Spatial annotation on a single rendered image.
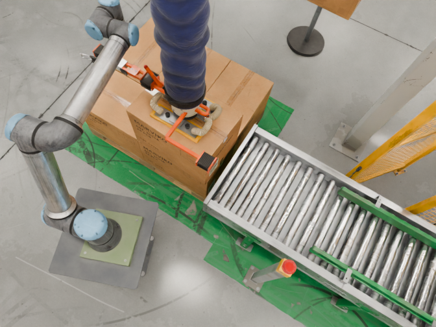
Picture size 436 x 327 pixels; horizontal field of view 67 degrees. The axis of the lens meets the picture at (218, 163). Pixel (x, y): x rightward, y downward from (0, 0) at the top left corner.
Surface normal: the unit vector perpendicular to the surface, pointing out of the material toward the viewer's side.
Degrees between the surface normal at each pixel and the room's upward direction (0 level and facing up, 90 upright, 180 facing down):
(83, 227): 2
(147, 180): 0
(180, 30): 74
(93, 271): 0
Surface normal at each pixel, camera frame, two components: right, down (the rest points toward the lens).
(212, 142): 0.06, -0.38
